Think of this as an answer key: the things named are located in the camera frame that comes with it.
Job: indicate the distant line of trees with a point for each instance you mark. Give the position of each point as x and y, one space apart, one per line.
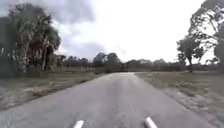
110 63

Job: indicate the grey asphalt road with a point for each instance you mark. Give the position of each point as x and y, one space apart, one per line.
110 100

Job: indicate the robot's own part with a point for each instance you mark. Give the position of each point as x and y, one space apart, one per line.
150 122
78 124

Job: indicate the patchy grass verge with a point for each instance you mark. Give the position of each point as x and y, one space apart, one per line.
186 86
36 86

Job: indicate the small dark tree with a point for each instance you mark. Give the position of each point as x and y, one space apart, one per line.
189 50

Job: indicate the clump of palm trees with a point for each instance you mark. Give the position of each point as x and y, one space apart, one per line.
30 36

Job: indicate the large tree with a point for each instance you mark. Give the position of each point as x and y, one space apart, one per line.
216 20

